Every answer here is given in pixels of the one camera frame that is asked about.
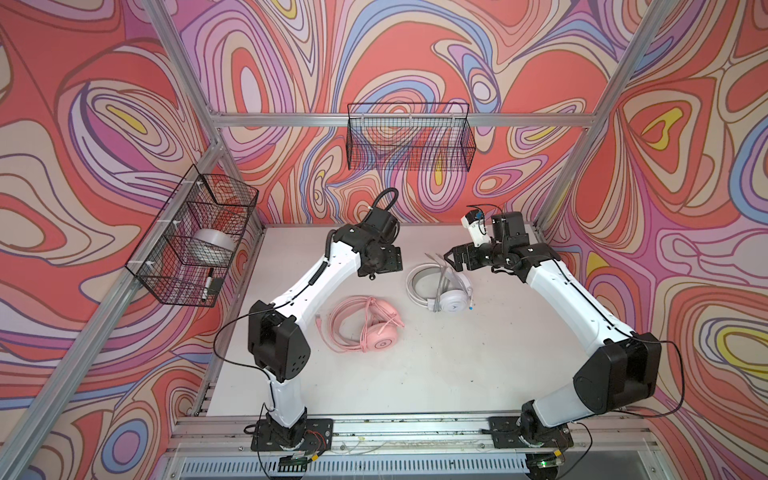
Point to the silver tape roll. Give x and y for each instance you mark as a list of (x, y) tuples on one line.
[(211, 246)]

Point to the black wire basket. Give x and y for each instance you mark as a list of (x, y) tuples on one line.
[(410, 136), (200, 228)]

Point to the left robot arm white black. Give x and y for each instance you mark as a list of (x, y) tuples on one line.
[(277, 330)]

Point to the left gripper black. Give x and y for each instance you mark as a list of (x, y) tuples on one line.
[(393, 262)]

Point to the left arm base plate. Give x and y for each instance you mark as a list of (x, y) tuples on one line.
[(307, 435)]

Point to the pink cat-ear headphones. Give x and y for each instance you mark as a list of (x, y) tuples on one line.
[(380, 329)]

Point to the black wire basket left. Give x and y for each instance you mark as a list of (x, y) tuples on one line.
[(200, 228)]

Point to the white headphones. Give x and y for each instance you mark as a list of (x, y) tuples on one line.
[(453, 291)]

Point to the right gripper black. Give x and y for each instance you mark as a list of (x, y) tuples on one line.
[(468, 251)]

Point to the black wire basket back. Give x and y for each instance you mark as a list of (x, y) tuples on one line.
[(410, 136)]

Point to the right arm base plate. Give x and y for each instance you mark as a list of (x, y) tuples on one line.
[(515, 432)]

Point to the aluminium front rail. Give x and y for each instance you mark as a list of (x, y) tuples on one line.
[(467, 432)]

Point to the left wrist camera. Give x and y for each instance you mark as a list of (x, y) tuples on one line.
[(379, 221)]

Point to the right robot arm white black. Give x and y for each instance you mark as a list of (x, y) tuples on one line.
[(622, 365)]

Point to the black marker pen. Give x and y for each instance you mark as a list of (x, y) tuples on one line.
[(206, 291)]

